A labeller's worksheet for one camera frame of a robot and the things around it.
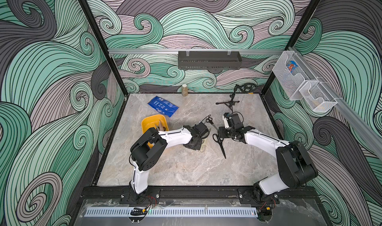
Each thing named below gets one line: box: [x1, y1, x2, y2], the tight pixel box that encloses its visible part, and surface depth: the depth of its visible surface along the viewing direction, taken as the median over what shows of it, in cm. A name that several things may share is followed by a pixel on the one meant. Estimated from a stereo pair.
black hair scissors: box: [205, 117, 219, 130], surface depth 106 cm
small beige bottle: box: [181, 83, 189, 97], surface depth 117 cm
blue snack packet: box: [147, 95, 180, 118], surface depth 112 cm
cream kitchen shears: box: [198, 137, 208, 154], surface depth 92 cm
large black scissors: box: [212, 133, 227, 159], surface depth 96 cm
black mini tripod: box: [215, 84, 240, 113], surface depth 108 cm
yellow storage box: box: [141, 113, 170, 134], surface depth 102 cm
